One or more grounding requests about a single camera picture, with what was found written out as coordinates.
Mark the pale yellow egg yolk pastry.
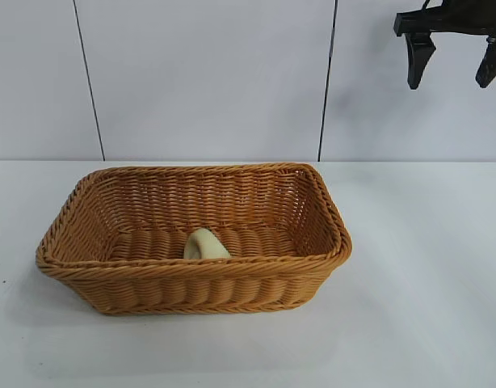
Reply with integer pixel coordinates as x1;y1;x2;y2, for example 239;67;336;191
183;228;232;260

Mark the woven tan wicker basket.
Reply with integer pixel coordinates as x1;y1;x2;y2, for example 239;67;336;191
34;162;353;316

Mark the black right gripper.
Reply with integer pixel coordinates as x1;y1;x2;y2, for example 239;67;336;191
394;0;496;91

